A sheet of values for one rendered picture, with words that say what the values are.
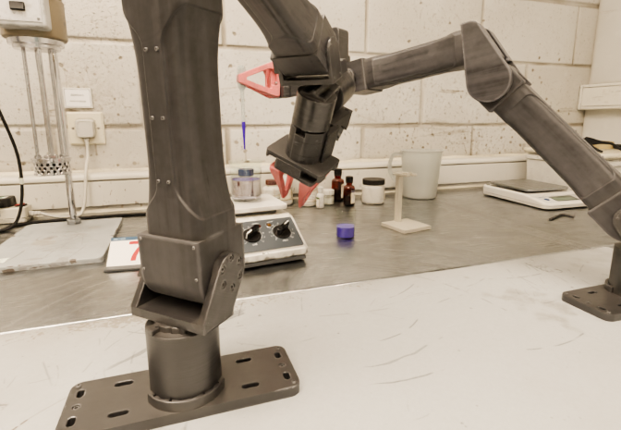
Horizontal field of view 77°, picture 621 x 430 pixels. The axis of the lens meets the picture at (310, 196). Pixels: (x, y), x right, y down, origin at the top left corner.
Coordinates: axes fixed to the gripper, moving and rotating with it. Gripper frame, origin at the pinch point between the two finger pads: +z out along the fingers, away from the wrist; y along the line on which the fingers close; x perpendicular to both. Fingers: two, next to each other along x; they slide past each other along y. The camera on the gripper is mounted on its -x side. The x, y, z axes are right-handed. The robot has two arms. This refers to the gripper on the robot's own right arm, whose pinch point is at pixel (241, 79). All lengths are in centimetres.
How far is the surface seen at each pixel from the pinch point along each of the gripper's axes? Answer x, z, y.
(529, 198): 30, -82, 1
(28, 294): 32.0, 35.3, 8.8
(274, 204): 23.4, -4.1, 5.0
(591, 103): 2, -146, -22
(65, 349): 32, 29, 27
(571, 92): -2, -142, -28
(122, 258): 30.7, 22.9, 2.2
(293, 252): 30.4, -4.3, 13.3
